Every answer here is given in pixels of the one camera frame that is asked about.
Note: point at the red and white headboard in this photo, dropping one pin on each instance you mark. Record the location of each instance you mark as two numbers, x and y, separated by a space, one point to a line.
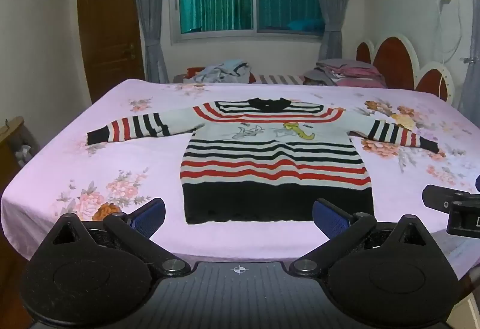
397 63

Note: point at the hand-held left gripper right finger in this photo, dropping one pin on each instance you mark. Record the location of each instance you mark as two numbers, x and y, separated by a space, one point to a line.
330 218

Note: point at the folded pink and grey clothes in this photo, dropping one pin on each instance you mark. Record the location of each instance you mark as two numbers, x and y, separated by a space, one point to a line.
345 73

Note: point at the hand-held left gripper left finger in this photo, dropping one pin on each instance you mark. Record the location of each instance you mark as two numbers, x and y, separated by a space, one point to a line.
148 217

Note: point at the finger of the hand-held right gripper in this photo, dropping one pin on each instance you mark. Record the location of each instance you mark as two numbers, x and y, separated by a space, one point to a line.
437 196

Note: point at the wooden furniture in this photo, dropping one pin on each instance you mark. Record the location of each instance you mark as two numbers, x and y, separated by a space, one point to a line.
15 141

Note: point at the striped mattress cover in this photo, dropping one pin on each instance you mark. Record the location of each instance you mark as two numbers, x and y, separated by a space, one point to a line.
277 79

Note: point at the striped knit sweater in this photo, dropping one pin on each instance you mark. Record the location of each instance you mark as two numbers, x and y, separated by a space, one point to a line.
275 160

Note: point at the brown wooden door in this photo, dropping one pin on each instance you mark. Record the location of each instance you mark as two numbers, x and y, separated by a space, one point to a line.
108 25

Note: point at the pink floral bedsheet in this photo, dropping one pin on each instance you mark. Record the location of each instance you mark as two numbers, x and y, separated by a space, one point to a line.
112 164

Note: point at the pile of light blue clothes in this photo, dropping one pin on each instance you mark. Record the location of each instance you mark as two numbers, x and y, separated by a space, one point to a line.
223 72

